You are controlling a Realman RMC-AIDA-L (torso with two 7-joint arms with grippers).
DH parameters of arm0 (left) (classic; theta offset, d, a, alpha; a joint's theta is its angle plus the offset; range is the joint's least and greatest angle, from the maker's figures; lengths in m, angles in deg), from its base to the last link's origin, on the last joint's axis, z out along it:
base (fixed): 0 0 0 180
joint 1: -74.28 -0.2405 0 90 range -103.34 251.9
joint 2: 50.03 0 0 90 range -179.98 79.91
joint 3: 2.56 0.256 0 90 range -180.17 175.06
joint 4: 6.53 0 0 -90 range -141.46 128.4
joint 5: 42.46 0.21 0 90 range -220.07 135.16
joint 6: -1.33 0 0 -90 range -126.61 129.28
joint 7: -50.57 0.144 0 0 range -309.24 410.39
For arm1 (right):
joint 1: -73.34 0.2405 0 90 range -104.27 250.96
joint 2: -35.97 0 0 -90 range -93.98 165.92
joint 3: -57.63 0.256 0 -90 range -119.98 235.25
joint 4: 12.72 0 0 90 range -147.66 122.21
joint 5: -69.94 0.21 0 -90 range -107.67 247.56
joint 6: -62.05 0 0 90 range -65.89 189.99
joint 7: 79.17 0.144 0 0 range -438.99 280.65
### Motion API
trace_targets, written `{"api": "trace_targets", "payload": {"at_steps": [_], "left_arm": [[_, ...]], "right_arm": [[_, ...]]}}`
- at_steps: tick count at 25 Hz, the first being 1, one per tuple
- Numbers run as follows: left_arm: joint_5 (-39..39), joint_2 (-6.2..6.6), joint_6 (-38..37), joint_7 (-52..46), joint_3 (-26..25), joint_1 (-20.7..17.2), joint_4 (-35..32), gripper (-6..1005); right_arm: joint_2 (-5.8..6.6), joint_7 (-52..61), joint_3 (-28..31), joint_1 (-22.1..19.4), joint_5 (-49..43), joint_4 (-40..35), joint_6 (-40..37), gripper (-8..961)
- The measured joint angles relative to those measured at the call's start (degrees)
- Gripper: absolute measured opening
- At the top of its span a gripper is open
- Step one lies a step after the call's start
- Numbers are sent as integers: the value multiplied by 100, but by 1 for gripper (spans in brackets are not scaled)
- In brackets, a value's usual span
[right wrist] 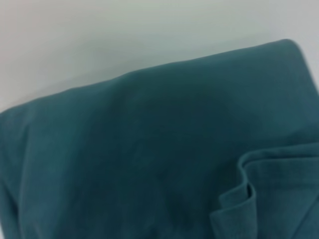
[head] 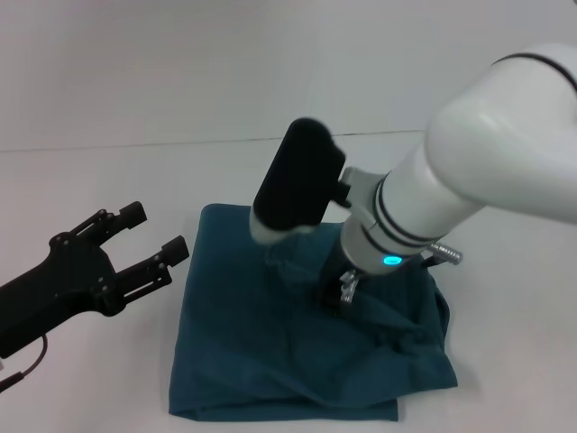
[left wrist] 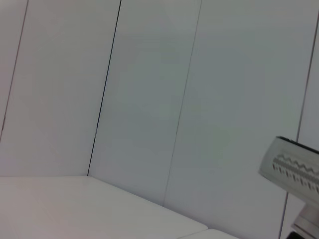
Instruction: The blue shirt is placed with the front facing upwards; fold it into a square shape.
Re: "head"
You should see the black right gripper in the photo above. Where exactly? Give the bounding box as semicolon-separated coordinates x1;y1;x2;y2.
316;243;362;318

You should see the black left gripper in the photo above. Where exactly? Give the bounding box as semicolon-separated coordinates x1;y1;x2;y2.
0;201;191;361

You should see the teal t-shirt with FREE print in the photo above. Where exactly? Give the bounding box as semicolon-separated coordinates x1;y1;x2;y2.
168;202;460;424

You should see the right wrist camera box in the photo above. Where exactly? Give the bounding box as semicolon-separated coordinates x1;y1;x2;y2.
250;116;353;248

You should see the left arm cable with plug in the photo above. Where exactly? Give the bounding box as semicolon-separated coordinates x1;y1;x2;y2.
0;332;50;394

